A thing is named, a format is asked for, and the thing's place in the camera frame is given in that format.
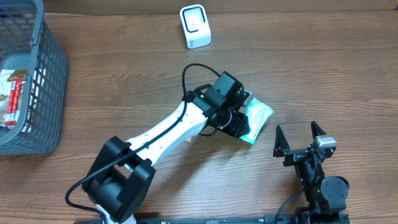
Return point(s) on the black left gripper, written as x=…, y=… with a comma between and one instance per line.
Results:
x=237, y=125

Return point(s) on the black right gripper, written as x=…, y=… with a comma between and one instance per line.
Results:
x=300, y=155

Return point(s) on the teal white snack packet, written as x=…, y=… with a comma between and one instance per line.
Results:
x=258, y=113

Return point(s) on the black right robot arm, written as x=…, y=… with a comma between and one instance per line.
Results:
x=325, y=196

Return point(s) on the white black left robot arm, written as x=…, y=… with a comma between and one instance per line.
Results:
x=122, y=172

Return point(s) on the white barcode scanner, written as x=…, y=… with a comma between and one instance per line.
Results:
x=195, y=25

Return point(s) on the red white snack packet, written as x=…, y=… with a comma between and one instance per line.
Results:
x=12, y=110

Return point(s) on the grey plastic mesh basket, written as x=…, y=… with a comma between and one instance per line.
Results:
x=28, y=44

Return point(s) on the white brown snack bag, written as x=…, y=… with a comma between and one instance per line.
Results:
x=6, y=77

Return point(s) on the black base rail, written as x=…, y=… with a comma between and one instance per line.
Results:
x=267, y=219

